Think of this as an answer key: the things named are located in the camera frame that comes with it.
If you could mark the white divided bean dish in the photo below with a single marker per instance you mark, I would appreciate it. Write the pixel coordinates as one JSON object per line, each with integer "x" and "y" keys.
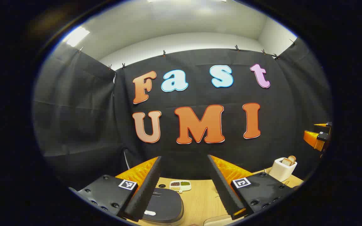
{"x": 180, "y": 185}

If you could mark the toast bread slice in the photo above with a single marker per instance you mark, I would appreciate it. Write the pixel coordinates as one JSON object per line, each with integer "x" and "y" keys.
{"x": 292, "y": 158}
{"x": 286, "y": 162}

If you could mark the white toaster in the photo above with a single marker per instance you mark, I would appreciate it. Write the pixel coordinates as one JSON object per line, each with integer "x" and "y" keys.
{"x": 281, "y": 171}

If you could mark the black backdrop cloth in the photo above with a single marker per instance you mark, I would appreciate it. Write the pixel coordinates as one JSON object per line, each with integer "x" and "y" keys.
{"x": 90, "y": 125}

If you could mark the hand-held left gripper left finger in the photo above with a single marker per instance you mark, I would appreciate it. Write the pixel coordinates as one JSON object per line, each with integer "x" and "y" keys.
{"x": 146, "y": 191}

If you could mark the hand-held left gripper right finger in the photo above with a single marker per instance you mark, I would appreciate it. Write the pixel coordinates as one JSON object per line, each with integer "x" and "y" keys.
{"x": 222, "y": 188}

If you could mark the ceiling light panel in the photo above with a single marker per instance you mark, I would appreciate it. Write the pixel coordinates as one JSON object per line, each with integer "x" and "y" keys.
{"x": 75, "y": 36}

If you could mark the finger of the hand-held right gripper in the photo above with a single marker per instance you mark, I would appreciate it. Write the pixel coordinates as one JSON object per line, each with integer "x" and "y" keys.
{"x": 311, "y": 138}
{"x": 324, "y": 125}

